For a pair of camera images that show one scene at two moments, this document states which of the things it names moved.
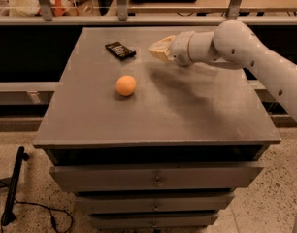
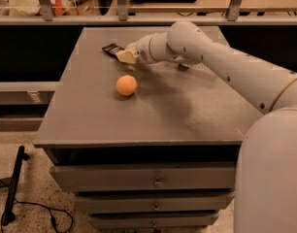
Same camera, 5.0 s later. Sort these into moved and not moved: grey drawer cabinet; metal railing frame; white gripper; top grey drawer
Moved: white gripper
Not moved: top grey drawer; grey drawer cabinet; metal railing frame
